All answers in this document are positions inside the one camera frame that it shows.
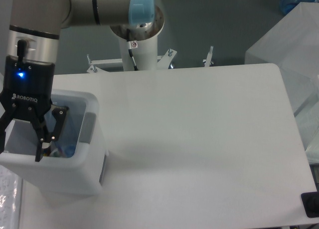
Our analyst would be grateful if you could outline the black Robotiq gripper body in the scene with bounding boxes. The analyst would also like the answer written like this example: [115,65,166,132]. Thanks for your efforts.
[0,56,55,122]

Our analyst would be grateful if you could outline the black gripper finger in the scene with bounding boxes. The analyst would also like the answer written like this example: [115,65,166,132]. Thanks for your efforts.
[31,105,69,162]
[0,102,15,153]

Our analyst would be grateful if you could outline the clear plastic bottle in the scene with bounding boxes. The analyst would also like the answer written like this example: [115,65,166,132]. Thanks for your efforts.
[50,101,86,158]

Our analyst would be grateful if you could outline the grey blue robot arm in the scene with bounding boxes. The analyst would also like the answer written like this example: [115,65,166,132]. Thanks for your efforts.
[0,0,155,161]

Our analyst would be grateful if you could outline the white trash can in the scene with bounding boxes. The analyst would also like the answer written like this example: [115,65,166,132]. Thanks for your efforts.
[0,87,108,195]

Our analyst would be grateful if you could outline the blue yellow snack packet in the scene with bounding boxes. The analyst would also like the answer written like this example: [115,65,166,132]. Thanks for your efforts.
[42,145,52,157]

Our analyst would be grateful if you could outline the white patterned sheet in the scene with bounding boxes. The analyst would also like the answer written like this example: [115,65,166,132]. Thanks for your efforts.
[0,166,22,229]

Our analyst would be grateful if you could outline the white frosted box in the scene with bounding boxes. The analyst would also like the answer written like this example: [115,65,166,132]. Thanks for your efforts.
[245,2,319,114]

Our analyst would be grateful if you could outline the black device at edge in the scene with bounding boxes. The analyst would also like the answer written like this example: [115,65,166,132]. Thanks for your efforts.
[301,192,319,218]

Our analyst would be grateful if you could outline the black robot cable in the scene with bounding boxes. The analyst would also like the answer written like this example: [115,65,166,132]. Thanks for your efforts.
[126,29,139,71]

